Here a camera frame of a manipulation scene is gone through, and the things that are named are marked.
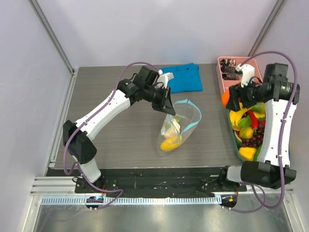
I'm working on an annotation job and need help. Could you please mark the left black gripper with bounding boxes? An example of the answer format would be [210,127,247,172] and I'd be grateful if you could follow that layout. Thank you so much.
[143,86,176,116]

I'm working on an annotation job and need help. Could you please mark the toy orange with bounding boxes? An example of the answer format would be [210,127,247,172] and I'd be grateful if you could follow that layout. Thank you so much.
[221,90,230,107]

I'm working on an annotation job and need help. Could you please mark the toy cauliflower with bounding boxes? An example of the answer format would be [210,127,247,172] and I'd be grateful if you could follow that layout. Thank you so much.
[160,116,181,139]

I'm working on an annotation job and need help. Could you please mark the clear zip top bag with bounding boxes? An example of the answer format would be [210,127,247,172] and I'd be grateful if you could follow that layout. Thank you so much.
[157,99,202,157]

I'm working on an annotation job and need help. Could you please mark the yellow toy mango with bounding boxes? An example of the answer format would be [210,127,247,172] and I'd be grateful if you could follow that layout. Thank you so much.
[160,136,183,152]

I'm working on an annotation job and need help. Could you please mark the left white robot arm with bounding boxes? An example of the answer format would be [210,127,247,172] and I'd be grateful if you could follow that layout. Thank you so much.
[62,63,175,193]

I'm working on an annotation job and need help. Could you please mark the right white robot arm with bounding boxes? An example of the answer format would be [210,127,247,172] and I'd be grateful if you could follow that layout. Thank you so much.
[218,63,300,191]

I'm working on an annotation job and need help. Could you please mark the pink compartment tray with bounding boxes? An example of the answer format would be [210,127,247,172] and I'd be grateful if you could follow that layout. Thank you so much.
[216,56,248,95]

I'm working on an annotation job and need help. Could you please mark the green toy starfruit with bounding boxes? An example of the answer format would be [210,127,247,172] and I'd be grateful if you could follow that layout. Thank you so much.
[238,115,252,128]

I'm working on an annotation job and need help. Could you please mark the teal fruit tray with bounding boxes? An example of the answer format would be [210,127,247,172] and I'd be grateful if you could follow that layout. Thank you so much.
[226,106,290,162]

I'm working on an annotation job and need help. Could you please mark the red toy chili pepper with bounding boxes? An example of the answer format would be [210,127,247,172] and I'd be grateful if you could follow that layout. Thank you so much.
[247,110,259,130]

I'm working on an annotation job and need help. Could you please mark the black clips in tray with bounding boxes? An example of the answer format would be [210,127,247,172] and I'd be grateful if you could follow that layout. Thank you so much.
[219,58,239,81]

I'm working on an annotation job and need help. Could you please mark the blue folded cloth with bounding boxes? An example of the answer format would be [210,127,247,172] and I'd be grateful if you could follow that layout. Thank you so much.
[161,63,203,93]

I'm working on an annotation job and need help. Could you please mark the toy watermelon slice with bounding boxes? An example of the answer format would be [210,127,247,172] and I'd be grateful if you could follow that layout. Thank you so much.
[234,130,242,147]

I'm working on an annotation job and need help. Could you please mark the toy grapes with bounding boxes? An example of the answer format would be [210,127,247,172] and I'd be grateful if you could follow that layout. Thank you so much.
[241,124,265,148]

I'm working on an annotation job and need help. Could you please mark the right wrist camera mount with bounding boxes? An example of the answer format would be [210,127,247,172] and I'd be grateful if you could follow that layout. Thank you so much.
[235,64,255,87]

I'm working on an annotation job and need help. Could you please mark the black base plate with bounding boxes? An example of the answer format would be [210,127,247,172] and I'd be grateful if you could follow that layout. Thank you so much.
[74,166,248,199]

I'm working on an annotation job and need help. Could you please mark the slotted cable duct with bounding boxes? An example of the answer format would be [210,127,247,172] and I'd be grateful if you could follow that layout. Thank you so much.
[41,195,222,205]

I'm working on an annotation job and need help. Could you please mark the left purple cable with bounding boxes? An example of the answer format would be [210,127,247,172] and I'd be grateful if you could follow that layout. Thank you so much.
[63,62,165,209]

